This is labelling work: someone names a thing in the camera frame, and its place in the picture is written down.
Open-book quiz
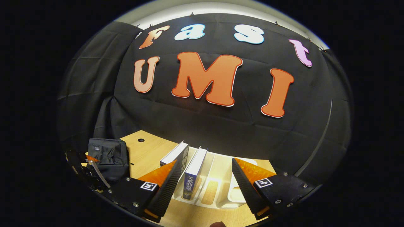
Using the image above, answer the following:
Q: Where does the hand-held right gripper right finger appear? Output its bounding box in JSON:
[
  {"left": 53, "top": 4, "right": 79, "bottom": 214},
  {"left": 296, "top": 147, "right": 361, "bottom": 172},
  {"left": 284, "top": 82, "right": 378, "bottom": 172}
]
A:
[{"left": 231, "top": 158, "right": 316, "bottom": 220}]

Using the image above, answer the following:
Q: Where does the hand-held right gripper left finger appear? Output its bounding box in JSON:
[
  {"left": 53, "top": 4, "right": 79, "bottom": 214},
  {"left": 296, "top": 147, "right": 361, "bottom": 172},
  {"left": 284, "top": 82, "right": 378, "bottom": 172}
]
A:
[{"left": 104, "top": 159, "right": 183, "bottom": 223}]

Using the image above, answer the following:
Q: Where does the black schoolbag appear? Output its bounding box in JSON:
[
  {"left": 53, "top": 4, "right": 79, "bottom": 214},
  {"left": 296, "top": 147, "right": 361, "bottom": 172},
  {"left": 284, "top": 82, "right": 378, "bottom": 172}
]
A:
[{"left": 88, "top": 138, "right": 130, "bottom": 182}]

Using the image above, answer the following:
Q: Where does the white bookshelf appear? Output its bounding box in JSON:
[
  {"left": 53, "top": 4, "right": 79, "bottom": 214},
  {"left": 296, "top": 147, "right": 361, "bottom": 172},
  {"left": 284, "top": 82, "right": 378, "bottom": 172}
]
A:
[{"left": 172, "top": 151, "right": 267, "bottom": 208}]

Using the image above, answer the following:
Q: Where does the blue spine book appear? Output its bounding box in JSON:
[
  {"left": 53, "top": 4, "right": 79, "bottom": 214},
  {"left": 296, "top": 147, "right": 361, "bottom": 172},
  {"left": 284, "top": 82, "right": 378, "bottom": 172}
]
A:
[{"left": 182, "top": 147, "right": 208, "bottom": 200}]

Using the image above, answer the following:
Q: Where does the dark cover book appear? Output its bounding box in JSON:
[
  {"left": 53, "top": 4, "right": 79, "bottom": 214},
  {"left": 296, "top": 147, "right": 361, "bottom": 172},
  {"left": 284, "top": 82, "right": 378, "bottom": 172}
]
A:
[{"left": 160, "top": 141, "right": 190, "bottom": 167}]

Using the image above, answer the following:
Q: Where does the thin grey upright strip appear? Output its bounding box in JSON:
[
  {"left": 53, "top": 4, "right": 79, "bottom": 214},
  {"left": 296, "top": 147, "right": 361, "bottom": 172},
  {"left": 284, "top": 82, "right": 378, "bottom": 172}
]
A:
[{"left": 295, "top": 99, "right": 333, "bottom": 177}]

